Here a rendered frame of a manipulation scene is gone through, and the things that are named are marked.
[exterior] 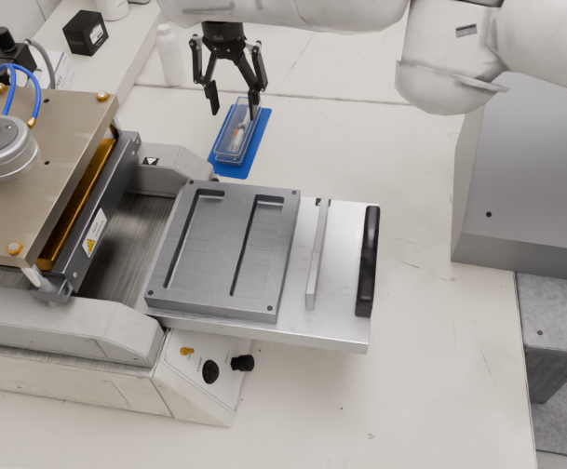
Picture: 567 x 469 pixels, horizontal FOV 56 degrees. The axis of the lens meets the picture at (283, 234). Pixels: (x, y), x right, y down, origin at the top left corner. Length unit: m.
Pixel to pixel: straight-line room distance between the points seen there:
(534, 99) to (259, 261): 0.52
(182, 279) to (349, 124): 0.66
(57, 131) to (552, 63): 0.56
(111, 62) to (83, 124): 0.70
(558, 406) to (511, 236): 0.91
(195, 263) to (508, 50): 0.43
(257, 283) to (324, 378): 0.25
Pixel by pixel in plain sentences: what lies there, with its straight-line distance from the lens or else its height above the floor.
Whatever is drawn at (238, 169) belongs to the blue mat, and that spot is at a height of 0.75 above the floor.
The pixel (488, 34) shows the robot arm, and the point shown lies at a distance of 0.56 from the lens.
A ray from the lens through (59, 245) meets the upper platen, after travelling 0.67.
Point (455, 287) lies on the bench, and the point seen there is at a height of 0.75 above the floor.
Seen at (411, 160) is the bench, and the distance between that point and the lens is 1.15.
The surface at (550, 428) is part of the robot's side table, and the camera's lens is 1.74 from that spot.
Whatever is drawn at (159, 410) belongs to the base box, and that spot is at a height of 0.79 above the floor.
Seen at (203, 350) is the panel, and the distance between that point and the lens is 0.78.
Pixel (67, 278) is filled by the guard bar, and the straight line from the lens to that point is 0.66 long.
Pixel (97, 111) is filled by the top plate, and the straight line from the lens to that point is 0.74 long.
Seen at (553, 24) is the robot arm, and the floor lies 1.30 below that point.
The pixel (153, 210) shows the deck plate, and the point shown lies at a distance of 0.84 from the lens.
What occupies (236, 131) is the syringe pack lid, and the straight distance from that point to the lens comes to 1.14.
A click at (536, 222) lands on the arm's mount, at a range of 0.95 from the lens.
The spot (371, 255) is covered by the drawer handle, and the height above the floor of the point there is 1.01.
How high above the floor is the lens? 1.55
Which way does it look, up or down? 53 degrees down
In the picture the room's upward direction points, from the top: 4 degrees counter-clockwise
